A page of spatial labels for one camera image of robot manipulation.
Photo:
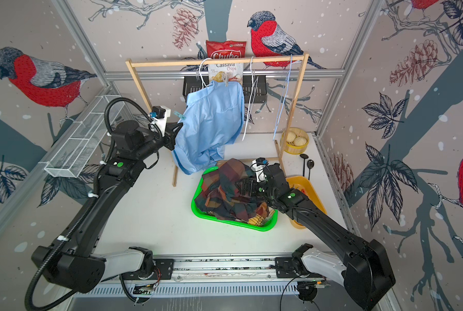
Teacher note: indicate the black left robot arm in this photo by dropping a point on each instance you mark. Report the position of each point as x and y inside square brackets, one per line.
[130, 145]

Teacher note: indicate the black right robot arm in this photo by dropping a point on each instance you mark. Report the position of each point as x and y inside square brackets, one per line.
[325, 229]

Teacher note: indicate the yellow plastic tray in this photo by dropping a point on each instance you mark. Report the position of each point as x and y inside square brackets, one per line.
[304, 185]

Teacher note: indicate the yellow plaid long-sleeve shirt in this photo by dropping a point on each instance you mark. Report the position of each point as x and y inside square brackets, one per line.
[261, 220]

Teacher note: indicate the black wall-mounted basket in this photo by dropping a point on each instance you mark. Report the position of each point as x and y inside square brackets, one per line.
[259, 92]

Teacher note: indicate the light blue long-sleeve shirt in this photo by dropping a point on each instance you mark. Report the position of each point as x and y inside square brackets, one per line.
[213, 118]

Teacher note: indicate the aluminium frame corner post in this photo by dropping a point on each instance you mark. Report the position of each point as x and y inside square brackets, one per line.
[78, 51]

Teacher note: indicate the green plastic mesh basket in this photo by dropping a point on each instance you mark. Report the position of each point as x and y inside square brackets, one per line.
[200, 212]

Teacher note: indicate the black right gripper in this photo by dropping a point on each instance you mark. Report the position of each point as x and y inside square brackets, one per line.
[252, 183]

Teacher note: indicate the red Chuba chips bag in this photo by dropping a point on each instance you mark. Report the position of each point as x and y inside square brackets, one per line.
[226, 50]

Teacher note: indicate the light blue wire hanger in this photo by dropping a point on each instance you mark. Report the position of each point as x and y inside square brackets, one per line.
[283, 99]

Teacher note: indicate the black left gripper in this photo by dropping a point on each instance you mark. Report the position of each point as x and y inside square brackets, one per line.
[169, 137]

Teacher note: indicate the teal clothespin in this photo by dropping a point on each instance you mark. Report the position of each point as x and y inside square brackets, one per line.
[180, 116]

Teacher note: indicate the white wire mesh shelf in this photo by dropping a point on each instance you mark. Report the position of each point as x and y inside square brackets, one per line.
[87, 134]

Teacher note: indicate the dark multicolour plaid shirt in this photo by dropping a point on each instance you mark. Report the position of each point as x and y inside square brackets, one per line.
[227, 190]

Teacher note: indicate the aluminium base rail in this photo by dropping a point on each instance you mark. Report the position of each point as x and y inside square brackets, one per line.
[223, 268]

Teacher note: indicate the wooden clothes rack frame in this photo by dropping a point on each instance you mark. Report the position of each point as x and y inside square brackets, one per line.
[304, 58]

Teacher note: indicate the white cassava chips bag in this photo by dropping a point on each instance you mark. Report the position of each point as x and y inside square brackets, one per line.
[226, 72]

